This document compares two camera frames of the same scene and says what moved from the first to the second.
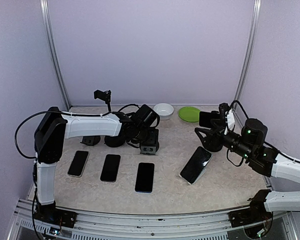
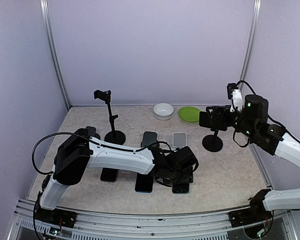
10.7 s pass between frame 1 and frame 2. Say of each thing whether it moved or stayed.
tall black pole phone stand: stayed
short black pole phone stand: stayed
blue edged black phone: stayed
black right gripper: moved
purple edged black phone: stayed
